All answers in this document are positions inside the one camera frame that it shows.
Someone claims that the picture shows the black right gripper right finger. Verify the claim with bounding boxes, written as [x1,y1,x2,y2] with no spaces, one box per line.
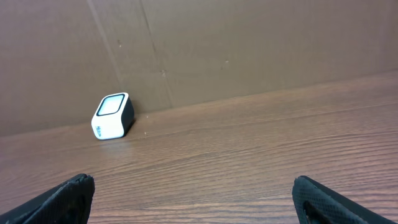
[292,175,395,224]

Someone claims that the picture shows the white barcode scanner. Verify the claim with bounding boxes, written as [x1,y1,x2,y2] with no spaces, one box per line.
[91,92,135,140]

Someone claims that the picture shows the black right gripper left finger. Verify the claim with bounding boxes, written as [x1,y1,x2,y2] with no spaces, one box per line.
[1,174,95,224]

